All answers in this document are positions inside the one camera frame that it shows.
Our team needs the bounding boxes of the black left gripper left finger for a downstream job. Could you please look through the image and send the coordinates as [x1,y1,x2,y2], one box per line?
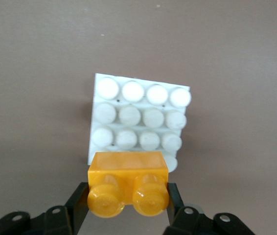
[64,182,92,235]

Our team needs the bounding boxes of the white studded base plate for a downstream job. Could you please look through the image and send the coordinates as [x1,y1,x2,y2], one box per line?
[87,72,192,172]

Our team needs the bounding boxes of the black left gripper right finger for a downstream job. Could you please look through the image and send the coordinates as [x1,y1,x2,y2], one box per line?
[165,182,186,229]

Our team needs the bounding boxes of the yellow two-stud block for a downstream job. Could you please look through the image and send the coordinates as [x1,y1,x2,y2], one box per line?
[87,151,170,218]

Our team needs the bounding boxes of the brown table cover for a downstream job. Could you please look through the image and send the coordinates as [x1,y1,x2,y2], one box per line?
[0,0,277,235]

